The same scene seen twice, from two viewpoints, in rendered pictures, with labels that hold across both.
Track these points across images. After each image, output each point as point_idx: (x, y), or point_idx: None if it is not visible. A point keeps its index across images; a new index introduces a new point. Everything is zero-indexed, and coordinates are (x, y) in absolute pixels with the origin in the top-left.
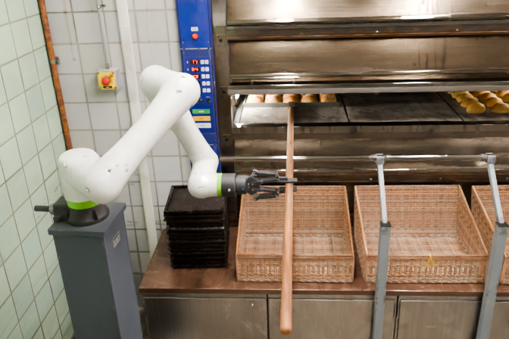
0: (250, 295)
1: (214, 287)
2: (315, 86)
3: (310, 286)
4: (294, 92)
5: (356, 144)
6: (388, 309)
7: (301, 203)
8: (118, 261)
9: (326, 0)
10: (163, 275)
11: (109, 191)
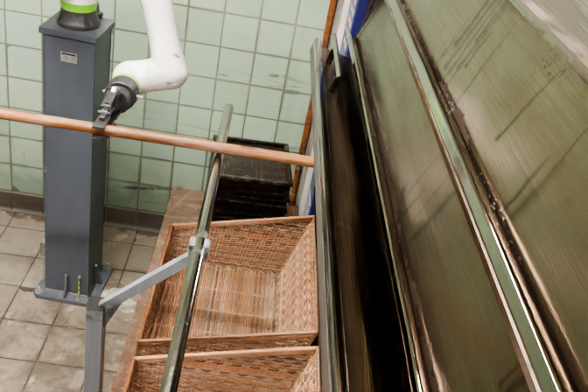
0: None
1: (160, 240)
2: (317, 99)
3: (137, 329)
4: (311, 92)
5: None
6: None
7: (300, 298)
8: (65, 80)
9: None
10: (192, 203)
11: None
